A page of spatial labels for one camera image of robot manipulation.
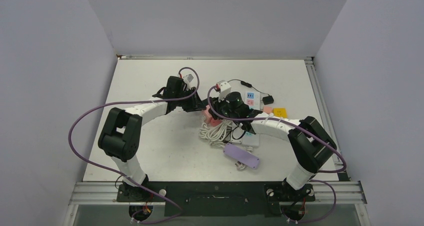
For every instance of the purple power strip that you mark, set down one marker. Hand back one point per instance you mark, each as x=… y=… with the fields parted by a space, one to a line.
x=241 y=155

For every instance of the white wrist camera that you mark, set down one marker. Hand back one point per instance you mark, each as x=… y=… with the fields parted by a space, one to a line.
x=189 y=80
x=223 y=88

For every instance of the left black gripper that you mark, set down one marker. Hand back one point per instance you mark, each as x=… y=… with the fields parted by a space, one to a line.
x=195 y=104

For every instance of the yellow cube plug adapter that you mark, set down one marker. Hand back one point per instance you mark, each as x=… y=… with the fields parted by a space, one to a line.
x=280 y=112

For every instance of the white multi-socket power strip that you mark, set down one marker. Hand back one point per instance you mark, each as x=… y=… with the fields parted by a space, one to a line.
x=252 y=99

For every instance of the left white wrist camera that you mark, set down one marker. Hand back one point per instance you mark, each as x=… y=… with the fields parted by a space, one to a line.
x=189 y=80

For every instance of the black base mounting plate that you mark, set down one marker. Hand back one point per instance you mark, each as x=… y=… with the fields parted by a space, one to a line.
x=218 y=199

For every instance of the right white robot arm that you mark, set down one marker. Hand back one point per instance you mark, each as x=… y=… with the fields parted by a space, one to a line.
x=311 y=144

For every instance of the white flat power strip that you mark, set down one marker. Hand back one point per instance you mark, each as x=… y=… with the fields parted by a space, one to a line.
x=248 y=139

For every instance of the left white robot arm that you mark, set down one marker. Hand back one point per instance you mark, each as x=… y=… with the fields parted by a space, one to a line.
x=120 y=135

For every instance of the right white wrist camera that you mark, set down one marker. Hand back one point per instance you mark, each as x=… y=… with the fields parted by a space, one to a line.
x=223 y=88

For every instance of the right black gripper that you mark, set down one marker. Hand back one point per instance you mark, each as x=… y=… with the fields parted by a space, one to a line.
x=216 y=105

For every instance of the pink cube socket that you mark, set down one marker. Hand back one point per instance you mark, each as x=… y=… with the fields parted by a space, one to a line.
x=208 y=119

